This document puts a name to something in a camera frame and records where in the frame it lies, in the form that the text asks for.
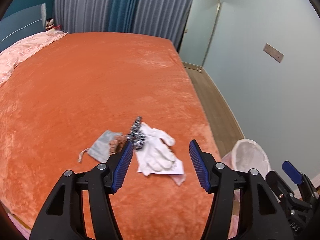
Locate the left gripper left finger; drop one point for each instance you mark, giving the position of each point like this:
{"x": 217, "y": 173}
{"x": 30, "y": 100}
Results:
{"x": 62, "y": 214}

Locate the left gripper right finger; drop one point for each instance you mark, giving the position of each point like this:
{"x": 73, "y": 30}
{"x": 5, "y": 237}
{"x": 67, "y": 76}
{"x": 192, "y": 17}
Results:
{"x": 260, "y": 214}

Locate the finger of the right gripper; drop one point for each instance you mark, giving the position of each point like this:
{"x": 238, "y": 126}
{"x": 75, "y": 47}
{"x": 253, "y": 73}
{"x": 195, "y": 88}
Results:
{"x": 292, "y": 172}

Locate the grey drawstring pouch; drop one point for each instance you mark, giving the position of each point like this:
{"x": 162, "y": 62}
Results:
{"x": 101, "y": 149}

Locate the pink scrunchie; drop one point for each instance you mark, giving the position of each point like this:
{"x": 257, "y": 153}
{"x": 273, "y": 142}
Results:
{"x": 117, "y": 144}

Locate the leopard print scrunchie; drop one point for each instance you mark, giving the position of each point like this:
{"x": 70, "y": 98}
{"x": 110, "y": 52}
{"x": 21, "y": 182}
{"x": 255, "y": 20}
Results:
{"x": 136, "y": 136}

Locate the white cotton glove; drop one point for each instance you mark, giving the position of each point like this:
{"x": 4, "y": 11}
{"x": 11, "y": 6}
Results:
{"x": 155, "y": 154}

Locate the orange plush bed blanket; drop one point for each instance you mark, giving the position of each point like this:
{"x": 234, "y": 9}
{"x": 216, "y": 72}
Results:
{"x": 60, "y": 100}

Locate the pink bed quilt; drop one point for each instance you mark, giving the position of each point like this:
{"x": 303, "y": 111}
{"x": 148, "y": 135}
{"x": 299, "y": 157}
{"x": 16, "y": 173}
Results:
{"x": 24, "y": 49}

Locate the standing floor mirror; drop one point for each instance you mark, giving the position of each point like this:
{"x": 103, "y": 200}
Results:
{"x": 198, "y": 33}

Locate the plush toy by bed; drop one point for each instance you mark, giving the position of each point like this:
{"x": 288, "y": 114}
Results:
{"x": 50, "y": 25}

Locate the blue padded headboard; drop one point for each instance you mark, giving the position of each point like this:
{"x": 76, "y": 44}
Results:
{"x": 22, "y": 24}

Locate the blue grey curtains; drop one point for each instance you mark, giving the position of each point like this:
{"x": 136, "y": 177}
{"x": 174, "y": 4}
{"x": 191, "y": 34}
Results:
{"x": 161, "y": 18}

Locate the wall switch panel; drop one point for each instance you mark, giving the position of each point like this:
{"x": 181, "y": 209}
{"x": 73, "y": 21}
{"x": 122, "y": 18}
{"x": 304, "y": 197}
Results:
{"x": 277, "y": 55}

